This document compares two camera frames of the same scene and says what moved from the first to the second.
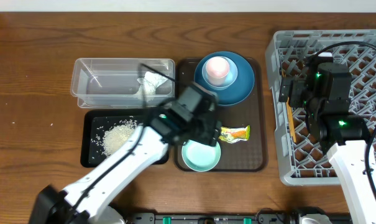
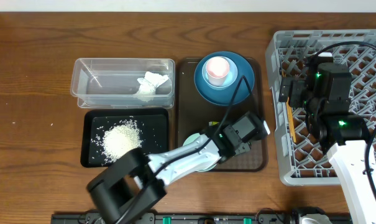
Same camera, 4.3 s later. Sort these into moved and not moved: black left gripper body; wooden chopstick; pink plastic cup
Moved: black left gripper body
Not moved: pink plastic cup; wooden chopstick
